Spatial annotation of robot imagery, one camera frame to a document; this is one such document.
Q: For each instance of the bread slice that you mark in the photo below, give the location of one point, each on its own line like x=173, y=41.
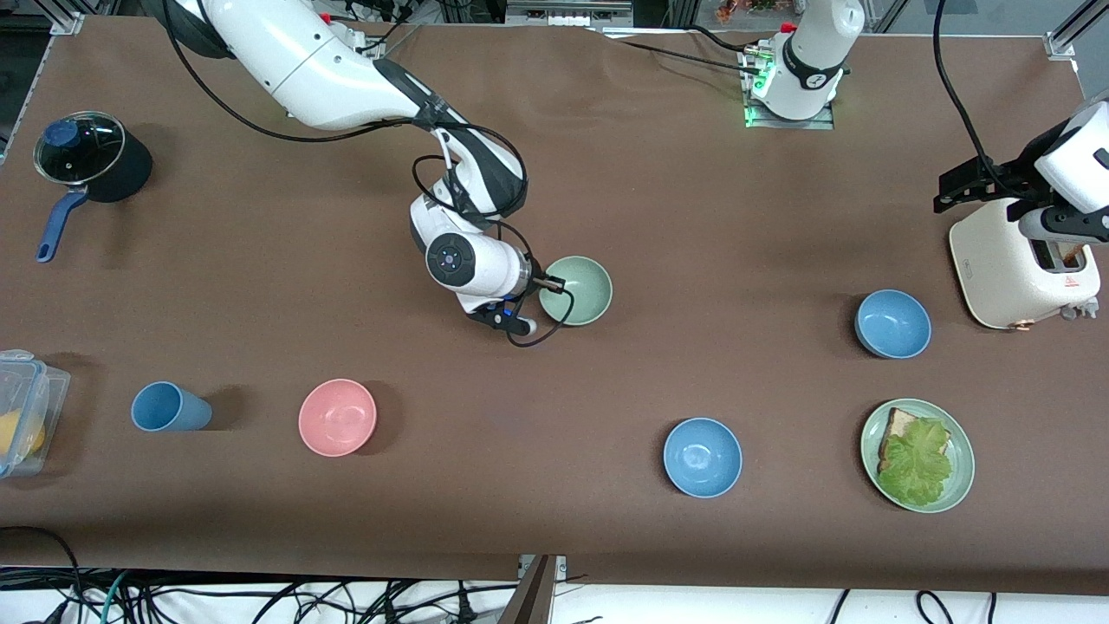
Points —
x=899, y=425

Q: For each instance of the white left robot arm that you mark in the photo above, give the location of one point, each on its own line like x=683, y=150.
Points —
x=810, y=52

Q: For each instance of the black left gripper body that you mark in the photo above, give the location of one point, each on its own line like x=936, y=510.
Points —
x=1008, y=179

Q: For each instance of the metal table bracket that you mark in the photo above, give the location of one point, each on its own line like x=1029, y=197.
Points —
x=537, y=598

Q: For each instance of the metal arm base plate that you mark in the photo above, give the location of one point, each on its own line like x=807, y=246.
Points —
x=793, y=124

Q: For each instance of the aluminium frame profile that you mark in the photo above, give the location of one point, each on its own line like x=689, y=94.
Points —
x=68, y=19
x=1074, y=30

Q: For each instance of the glass lid with blue knob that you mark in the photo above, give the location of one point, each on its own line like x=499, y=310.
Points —
x=61, y=134

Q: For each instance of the green lettuce leaf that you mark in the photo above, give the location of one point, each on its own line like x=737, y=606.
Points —
x=918, y=464

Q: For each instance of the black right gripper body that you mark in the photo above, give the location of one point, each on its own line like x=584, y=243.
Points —
x=536, y=281

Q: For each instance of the brown toast slice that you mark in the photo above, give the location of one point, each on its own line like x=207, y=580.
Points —
x=1070, y=255

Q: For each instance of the pink bowl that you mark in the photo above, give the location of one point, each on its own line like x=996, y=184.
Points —
x=337, y=418

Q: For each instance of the blue cup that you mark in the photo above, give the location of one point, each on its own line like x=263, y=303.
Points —
x=169, y=407

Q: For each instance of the green bowl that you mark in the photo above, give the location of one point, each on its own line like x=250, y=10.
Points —
x=585, y=290

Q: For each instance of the white toaster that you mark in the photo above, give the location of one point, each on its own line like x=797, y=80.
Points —
x=996, y=269

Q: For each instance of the blue bowl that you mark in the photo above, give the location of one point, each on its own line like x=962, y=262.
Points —
x=702, y=458
x=892, y=323

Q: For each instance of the green plate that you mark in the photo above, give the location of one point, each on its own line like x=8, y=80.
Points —
x=962, y=468

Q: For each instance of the brown table cover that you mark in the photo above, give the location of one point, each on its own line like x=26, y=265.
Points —
x=520, y=416

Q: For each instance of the clear plastic container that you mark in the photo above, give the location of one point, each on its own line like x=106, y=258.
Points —
x=52, y=390

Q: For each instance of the yellow lemon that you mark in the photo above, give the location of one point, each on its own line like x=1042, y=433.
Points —
x=22, y=433

